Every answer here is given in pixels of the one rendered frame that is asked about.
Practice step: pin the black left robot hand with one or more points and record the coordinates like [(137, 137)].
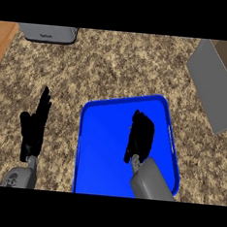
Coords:
[(34, 126)]

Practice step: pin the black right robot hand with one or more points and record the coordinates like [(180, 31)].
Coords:
[(141, 134)]

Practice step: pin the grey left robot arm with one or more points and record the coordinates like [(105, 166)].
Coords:
[(21, 175)]

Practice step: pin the blue plastic tray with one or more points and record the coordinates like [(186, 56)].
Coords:
[(105, 150)]

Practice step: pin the grey cardboard box flap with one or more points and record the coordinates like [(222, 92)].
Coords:
[(215, 88)]

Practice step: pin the grey appliance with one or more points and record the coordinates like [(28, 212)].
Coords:
[(51, 32)]

